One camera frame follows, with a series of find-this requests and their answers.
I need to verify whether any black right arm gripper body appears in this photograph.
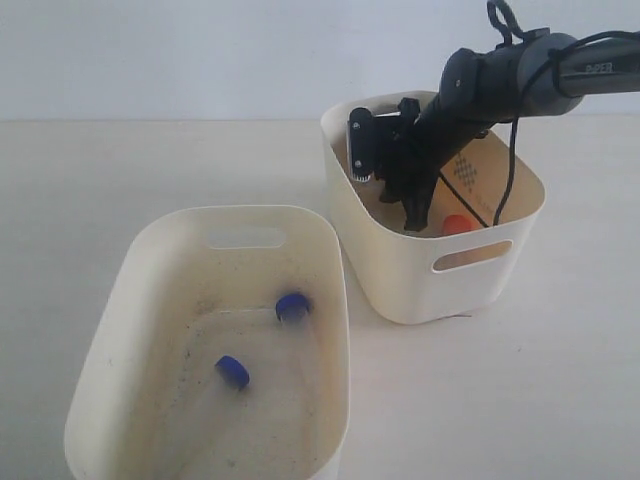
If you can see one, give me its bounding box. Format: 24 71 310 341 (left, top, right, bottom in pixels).
373 97 445 205

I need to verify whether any blue-capped clear tube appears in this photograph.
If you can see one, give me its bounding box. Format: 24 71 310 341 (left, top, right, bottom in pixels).
275 292 318 360

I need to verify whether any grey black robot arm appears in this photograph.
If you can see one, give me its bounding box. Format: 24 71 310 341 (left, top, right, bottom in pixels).
376 31 639 232

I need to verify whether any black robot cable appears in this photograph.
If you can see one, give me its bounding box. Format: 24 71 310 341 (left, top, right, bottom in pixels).
487 0 640 226

